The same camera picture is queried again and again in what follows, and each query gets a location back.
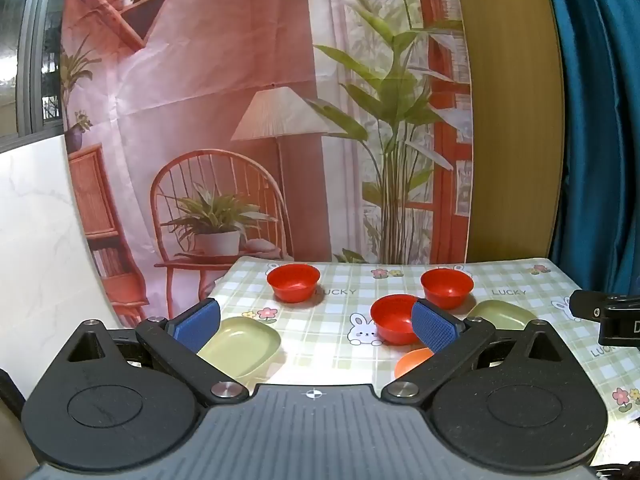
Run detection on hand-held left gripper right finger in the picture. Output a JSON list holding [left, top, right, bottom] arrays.
[[382, 299, 565, 406]]

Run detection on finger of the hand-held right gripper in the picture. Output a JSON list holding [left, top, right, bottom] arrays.
[[570, 290, 608, 322]]

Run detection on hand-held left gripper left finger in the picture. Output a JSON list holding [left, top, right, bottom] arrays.
[[64, 297, 249, 406]]

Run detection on red plastic bowl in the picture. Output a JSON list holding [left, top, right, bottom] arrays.
[[370, 294, 426, 347], [266, 263, 321, 304], [420, 268, 475, 310]]

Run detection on orange plastic plate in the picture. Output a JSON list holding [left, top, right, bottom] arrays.
[[394, 347, 435, 380]]

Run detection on green plastic plate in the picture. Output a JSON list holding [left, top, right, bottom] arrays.
[[197, 316, 282, 386], [465, 300, 538, 332]]

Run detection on green checked tablecloth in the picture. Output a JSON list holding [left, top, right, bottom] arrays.
[[197, 256, 640, 428]]

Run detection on white marble panel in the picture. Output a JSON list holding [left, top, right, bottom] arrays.
[[0, 134, 121, 396]]

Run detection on teal curtain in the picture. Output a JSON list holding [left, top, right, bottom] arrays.
[[540, 0, 640, 301]]

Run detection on yellow wooden board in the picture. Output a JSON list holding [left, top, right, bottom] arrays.
[[450, 0, 566, 264]]

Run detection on printed backdrop cloth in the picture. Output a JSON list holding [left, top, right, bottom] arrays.
[[60, 0, 475, 328]]

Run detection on grey window frame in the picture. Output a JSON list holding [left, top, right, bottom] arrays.
[[0, 0, 76, 153]]

